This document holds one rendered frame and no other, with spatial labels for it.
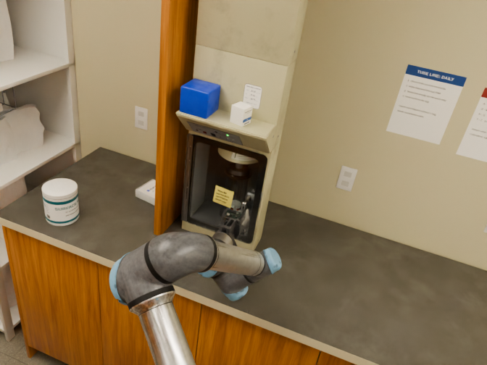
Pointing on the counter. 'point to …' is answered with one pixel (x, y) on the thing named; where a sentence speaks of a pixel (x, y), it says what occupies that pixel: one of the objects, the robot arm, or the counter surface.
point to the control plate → (215, 133)
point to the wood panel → (170, 107)
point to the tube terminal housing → (273, 71)
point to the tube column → (253, 27)
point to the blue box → (199, 98)
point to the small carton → (240, 114)
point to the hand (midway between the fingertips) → (243, 214)
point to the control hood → (255, 132)
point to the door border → (187, 177)
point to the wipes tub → (61, 201)
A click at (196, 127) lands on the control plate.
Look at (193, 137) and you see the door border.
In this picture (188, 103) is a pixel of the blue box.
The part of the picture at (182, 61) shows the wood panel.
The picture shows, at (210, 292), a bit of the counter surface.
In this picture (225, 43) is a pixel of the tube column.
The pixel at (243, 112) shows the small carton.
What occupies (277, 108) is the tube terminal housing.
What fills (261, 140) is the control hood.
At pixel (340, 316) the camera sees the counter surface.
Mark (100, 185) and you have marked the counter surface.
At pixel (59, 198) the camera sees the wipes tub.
